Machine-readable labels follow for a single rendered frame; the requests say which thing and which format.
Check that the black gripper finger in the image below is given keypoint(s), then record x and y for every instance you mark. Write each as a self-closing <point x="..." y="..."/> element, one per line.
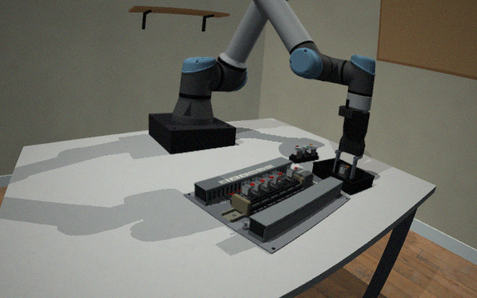
<point x="353" y="168"/>
<point x="337" y="160"/>

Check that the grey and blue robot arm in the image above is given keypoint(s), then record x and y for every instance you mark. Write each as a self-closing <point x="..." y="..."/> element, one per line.
<point x="200" y="76"/>

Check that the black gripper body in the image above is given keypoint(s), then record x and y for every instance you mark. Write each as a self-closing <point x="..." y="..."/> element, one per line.
<point x="356" y="120"/>

